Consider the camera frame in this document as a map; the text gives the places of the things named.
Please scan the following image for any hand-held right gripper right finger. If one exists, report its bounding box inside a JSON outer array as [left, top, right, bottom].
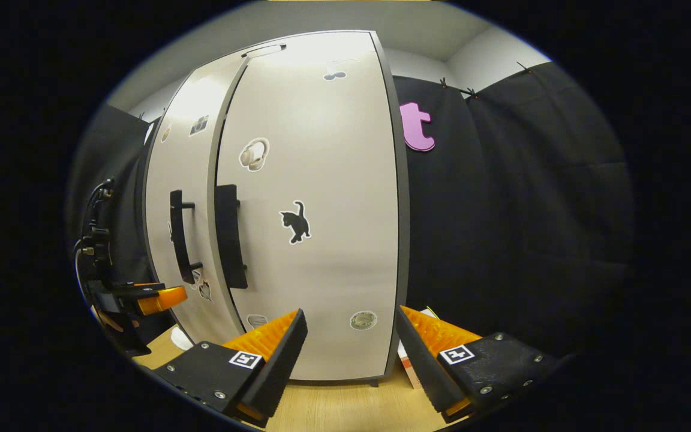
[[395, 305, 562, 424]]

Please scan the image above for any white camera sticker cabinet door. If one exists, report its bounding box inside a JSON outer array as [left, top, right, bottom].
[[143, 57, 250, 346]]

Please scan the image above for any black backdrop cloth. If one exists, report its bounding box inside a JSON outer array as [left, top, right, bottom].
[[70, 105, 154, 337], [393, 60, 635, 361]]

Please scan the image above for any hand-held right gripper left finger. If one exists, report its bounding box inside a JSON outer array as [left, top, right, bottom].
[[154, 309, 308, 428]]

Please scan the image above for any white shoe cabinet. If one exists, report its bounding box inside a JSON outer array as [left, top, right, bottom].
[[142, 29, 411, 385]]

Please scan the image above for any white cat sticker cabinet door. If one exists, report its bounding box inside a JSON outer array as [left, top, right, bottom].
[[208, 31, 400, 382]]

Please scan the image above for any white cabinet drawer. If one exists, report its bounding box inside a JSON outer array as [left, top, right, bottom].
[[226, 31, 376, 61]]

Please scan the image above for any black cable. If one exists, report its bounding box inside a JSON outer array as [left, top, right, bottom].
[[74, 177, 115, 289]]

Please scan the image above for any black door handle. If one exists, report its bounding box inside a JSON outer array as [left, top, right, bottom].
[[169, 190, 203, 285], [215, 184, 249, 290]]

